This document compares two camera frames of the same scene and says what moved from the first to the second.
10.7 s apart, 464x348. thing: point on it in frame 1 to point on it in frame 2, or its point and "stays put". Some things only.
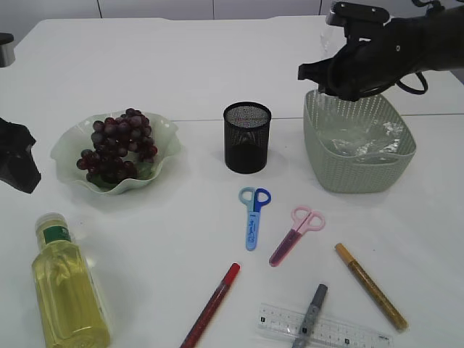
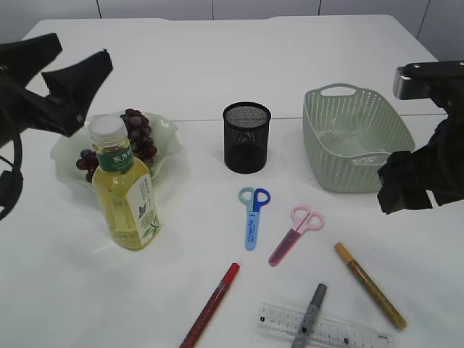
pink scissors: [303, 219] stays put
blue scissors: [254, 198] stays put
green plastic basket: [361, 146] stays put
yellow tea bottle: [74, 309] to [124, 188]
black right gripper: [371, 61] to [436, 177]
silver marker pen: [310, 317] stays put
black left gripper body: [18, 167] to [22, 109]
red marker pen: [210, 307] stays put
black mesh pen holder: [246, 127] stays put
